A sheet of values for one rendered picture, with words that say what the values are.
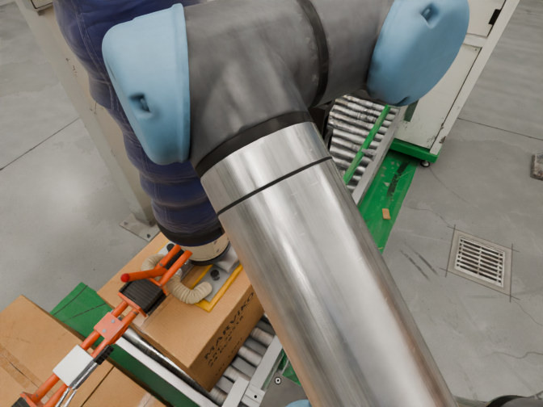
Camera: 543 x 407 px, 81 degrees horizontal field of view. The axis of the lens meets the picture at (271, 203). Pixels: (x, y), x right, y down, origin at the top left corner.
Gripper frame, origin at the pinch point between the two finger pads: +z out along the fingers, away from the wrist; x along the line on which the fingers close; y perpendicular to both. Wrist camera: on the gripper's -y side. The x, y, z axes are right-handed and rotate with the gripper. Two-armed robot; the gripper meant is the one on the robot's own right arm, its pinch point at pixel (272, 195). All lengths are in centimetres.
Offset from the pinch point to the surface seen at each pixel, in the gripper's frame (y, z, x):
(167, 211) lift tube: -29.5, 22.2, 0.5
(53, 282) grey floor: -153, 152, -15
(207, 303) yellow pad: -20, 55, -6
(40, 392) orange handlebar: -37, 43, -43
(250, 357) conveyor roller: -7, 97, -5
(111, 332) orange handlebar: -32, 43, -26
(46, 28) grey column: -127, 14, 48
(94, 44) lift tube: -28.3, -19.1, -1.0
